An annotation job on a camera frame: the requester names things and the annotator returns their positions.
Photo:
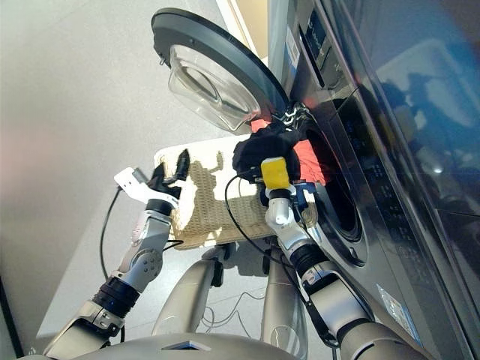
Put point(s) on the black garment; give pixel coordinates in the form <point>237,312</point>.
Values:
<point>262,146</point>

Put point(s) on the blue garment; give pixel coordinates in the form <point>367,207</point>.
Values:
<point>300,187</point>

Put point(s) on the red garment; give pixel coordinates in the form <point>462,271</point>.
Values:
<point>311,157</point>

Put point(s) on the pale woven basket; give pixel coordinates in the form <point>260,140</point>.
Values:
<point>210,210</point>

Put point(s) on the basket stand with black casters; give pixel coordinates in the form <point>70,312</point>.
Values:
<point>216,273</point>

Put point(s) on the grey washing machine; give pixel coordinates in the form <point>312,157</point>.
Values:
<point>337,93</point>

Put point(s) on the round washing machine door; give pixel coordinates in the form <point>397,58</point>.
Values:
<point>225,48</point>

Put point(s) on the silver robot leg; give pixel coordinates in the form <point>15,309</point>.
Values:
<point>183,296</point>
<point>279,300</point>

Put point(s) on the blue and white energy label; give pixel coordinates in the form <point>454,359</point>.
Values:
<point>292,47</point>

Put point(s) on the white counter with wooden cabinet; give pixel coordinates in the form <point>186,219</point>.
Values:
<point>255,18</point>

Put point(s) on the grey robot torso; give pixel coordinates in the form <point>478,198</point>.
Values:
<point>150,348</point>

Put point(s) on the clear plastic label sticker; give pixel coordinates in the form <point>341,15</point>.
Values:
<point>397,315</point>

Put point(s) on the dark glossy dryer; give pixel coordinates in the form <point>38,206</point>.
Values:
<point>431,75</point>

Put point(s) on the grey panel with black edge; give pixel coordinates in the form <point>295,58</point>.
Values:
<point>5,330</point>

